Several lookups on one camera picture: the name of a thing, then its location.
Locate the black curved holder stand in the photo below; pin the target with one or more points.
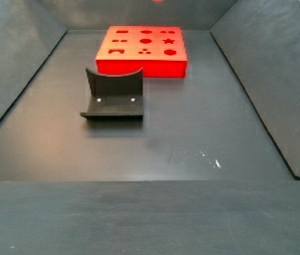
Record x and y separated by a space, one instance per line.
117 95

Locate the red shape sorter block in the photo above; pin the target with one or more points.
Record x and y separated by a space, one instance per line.
152 48

